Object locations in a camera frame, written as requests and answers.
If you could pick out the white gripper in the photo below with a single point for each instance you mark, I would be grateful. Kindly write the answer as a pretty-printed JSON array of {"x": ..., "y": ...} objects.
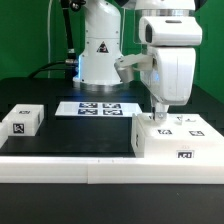
[{"x": 170, "y": 78}]

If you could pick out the white cabinet body box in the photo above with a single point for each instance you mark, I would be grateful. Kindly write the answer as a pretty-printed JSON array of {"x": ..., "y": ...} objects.
[{"x": 177, "y": 146}]

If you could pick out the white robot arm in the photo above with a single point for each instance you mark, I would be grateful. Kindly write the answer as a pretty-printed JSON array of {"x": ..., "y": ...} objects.
[{"x": 165, "y": 29}]

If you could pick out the white cabinet top block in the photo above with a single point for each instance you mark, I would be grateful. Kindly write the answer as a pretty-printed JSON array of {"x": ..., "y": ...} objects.
[{"x": 24, "y": 119}]

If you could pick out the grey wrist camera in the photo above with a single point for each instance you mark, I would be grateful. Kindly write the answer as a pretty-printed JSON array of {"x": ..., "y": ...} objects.
[{"x": 126, "y": 65}]

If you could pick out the white U-shaped fence frame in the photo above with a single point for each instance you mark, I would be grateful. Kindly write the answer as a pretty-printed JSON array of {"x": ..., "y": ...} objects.
[{"x": 94, "y": 170}]

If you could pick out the white marker base plate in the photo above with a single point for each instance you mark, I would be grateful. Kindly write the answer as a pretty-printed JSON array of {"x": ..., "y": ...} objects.
[{"x": 97, "y": 109}]

